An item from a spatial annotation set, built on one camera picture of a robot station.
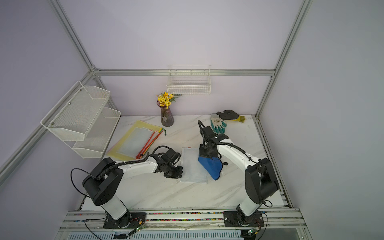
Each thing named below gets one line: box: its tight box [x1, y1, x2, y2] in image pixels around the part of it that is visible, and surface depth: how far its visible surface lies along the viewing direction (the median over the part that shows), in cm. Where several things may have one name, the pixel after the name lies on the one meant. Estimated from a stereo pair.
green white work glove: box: [210, 113, 227, 134], surface depth 117 cm
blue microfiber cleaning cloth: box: [198, 155, 223, 180], surface depth 88 cm
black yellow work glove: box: [216, 109, 246, 123], surface depth 121 cm
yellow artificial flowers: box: [156, 91, 176, 109], surface depth 98 cm
